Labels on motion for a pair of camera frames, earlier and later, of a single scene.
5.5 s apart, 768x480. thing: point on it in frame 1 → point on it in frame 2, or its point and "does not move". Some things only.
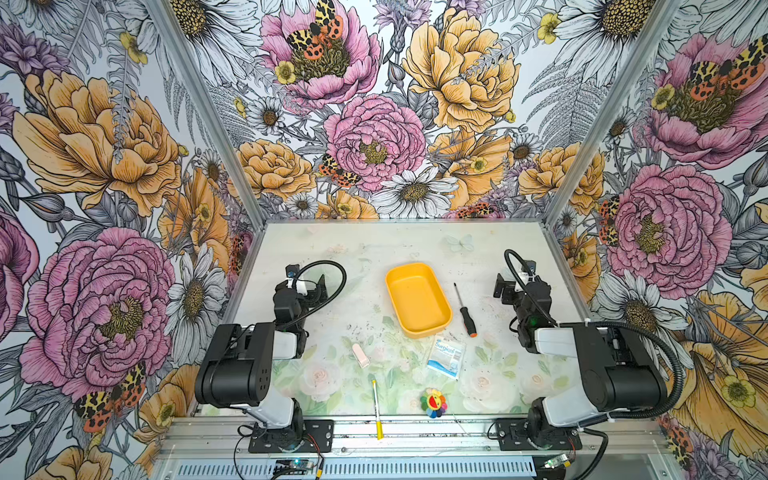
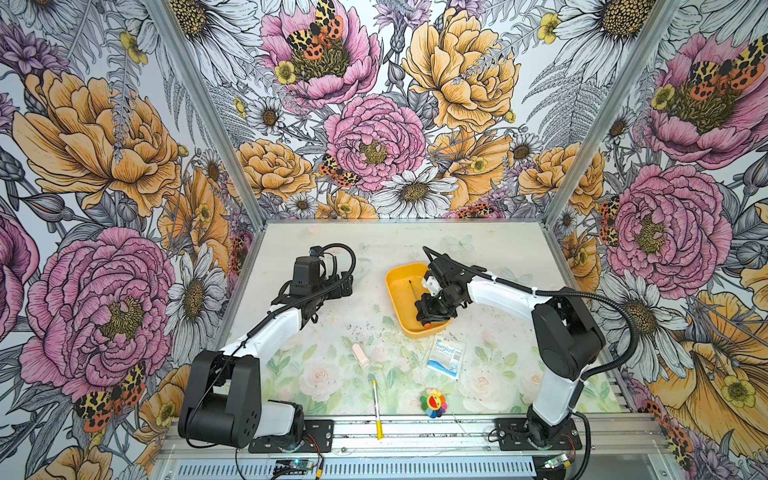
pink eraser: (360, 355) does not move
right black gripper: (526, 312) → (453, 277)
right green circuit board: (556, 461) does not move
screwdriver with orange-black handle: (466, 317) → (428, 325)
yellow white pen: (379, 424) does not move
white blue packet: (445, 356) does not move
